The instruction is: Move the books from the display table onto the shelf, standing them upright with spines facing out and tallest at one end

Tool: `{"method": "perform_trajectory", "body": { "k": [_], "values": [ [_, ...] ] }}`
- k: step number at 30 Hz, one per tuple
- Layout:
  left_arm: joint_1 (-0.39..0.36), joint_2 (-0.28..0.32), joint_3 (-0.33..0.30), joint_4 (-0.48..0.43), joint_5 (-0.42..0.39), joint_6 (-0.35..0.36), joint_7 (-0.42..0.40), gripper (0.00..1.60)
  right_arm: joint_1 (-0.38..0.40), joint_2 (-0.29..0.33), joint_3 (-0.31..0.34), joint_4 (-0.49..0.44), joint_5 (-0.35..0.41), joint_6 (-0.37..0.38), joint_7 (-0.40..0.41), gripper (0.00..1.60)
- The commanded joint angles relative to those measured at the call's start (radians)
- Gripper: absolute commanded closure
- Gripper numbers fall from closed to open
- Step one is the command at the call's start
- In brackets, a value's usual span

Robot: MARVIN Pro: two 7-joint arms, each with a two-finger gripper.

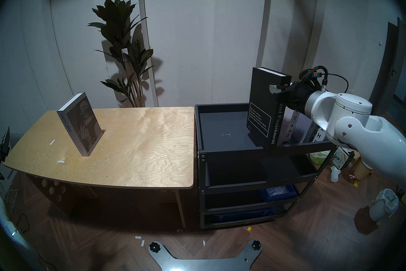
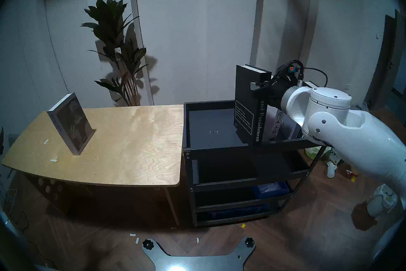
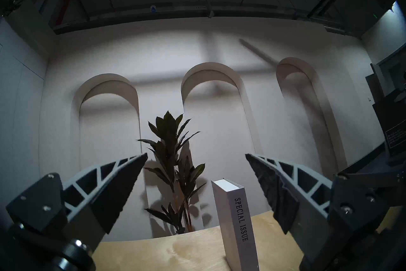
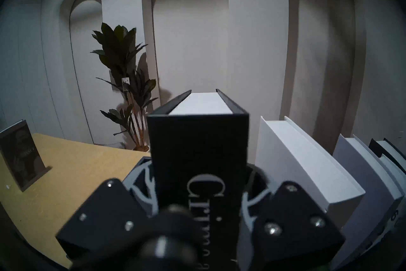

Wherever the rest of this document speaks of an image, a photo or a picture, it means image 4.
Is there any Crime and Punishment book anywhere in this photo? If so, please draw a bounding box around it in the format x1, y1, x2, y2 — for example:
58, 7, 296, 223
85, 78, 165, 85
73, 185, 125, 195
147, 89, 249, 271

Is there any light wooden display table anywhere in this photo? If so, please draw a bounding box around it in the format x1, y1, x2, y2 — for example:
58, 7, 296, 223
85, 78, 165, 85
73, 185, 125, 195
0, 133, 150, 269

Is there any Arietta Mobilier book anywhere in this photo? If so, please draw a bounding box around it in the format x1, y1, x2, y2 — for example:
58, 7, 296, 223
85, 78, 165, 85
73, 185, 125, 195
255, 116, 366, 229

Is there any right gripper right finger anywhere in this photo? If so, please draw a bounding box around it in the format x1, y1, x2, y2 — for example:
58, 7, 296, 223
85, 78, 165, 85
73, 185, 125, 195
240, 163, 346, 270

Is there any grey Discontent book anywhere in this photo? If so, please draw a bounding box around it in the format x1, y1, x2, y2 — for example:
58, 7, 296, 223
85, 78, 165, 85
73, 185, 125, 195
330, 134, 405, 269

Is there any white Design Hotels yearbook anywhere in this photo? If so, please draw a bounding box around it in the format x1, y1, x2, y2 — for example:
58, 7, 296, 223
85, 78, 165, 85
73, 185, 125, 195
377, 151, 406, 242

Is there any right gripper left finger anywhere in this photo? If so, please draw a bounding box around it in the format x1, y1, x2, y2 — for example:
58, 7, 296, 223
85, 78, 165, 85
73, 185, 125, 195
56, 160, 160, 270

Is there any black Century book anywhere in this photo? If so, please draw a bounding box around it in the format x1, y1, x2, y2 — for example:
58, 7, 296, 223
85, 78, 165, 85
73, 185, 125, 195
370, 138, 406, 164

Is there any grey Special Issue book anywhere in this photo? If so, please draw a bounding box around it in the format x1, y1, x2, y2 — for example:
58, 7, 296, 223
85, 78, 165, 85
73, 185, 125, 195
0, 120, 52, 192

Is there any tall green leafy plant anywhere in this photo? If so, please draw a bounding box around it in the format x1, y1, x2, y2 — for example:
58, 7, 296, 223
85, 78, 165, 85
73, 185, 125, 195
90, 23, 159, 151

